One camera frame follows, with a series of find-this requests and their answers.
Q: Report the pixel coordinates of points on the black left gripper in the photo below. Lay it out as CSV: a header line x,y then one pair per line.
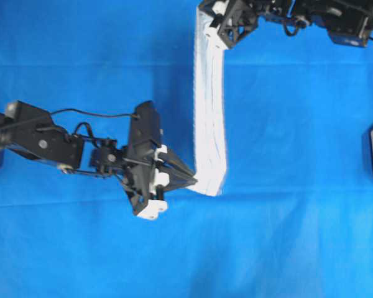
x,y
145,184

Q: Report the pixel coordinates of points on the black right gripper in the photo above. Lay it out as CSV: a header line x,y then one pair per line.
x,y
229,21

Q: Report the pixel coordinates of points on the blue striped white towel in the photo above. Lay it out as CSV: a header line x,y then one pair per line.
x,y
210,149

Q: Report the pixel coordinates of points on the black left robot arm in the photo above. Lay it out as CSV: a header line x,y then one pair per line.
x,y
31,133

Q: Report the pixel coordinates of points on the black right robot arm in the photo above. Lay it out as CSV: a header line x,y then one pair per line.
x,y
346,22

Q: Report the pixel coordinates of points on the blue table cloth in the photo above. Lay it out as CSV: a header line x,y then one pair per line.
x,y
295,216

